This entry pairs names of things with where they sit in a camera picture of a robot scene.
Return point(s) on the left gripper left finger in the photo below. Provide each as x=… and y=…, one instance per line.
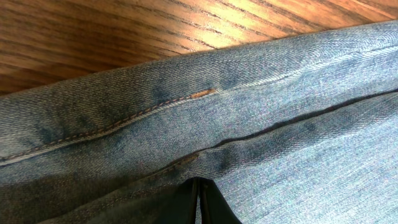
x=174, y=204

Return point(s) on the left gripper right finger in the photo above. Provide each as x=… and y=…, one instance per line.
x=214, y=208

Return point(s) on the light blue denim jeans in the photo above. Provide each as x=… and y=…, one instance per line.
x=296, y=130

